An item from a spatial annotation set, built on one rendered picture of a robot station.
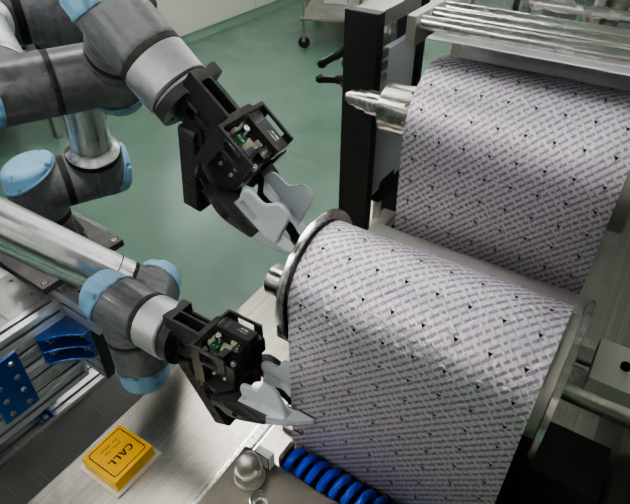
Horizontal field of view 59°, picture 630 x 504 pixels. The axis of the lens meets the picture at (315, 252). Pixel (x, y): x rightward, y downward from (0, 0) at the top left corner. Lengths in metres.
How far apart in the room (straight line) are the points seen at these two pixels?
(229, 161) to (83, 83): 0.22
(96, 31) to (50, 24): 0.44
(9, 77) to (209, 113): 0.23
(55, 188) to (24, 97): 0.65
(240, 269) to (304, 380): 1.96
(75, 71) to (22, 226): 0.28
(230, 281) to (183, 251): 0.33
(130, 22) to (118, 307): 0.35
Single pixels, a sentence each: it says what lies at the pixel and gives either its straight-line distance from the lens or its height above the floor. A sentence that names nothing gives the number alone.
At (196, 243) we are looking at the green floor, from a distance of 2.74.
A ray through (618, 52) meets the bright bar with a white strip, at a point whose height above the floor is 1.45.
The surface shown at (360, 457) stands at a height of 1.07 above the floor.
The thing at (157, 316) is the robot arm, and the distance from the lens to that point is 0.72.
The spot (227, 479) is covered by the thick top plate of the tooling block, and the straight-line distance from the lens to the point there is 0.70.
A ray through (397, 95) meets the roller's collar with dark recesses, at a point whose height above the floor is 1.36.
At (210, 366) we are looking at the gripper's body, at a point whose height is 1.14.
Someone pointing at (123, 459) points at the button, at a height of 0.92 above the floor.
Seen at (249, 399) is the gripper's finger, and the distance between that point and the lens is 0.67.
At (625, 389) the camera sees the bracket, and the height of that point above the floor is 1.29.
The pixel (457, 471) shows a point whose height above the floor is 1.14.
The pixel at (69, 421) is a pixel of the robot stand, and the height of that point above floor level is 0.21.
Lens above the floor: 1.64
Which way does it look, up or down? 38 degrees down
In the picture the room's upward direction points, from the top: straight up
